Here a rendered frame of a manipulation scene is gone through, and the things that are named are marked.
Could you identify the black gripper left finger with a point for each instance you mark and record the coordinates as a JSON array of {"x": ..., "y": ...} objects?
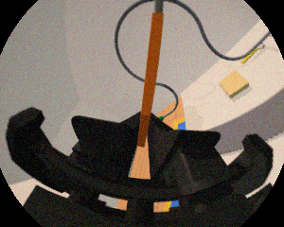
[{"x": 121, "y": 135}]

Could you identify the brown rod with grey tip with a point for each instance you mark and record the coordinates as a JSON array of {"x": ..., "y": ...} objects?
[{"x": 151, "y": 71}]

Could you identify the tan flat block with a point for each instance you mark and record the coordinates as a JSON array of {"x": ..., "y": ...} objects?
[{"x": 233, "y": 84}]

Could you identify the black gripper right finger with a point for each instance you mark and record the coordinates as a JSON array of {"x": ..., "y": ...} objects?
[{"x": 164, "y": 142}]

